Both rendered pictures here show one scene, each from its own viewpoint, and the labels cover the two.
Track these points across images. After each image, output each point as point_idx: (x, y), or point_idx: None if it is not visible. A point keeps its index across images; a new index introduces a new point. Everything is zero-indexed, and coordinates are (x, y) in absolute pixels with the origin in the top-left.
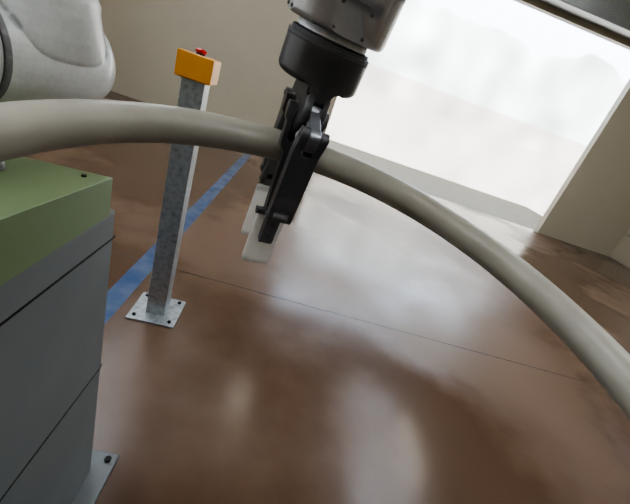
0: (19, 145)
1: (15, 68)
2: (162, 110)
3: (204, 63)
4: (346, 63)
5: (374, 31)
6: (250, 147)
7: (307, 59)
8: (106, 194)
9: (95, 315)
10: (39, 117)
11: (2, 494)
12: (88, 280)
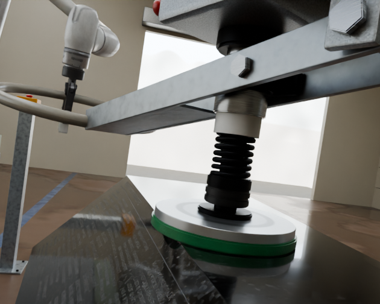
0: (11, 88)
1: None
2: (34, 86)
3: (32, 101)
4: (77, 72)
5: (82, 64)
6: (57, 95)
7: (67, 72)
8: None
9: None
10: (13, 84)
11: None
12: None
